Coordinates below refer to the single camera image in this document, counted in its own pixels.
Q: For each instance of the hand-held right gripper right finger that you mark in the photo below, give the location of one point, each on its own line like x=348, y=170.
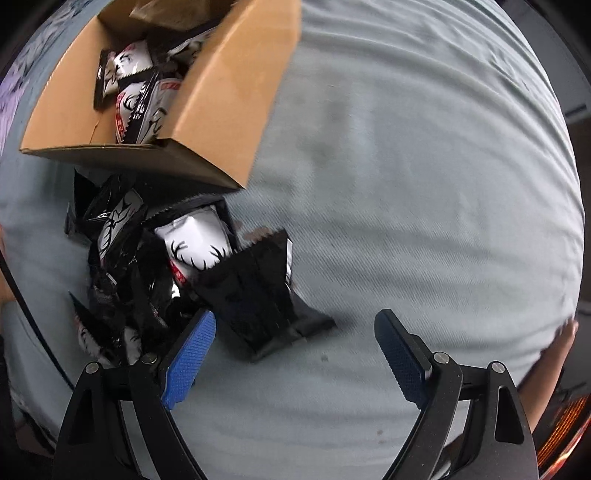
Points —
x=399, y=360

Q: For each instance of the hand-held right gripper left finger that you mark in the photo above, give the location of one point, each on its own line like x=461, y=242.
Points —
x=189, y=360

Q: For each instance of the glossy plain black packet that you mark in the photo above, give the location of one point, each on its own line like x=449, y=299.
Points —
x=258, y=295

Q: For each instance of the brown cardboard box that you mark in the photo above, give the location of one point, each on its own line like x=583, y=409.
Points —
x=221, y=115

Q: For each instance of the person's right foot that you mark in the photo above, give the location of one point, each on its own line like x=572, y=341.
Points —
x=549, y=364

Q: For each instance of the black device with orange lights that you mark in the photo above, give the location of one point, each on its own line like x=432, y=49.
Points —
x=563, y=424

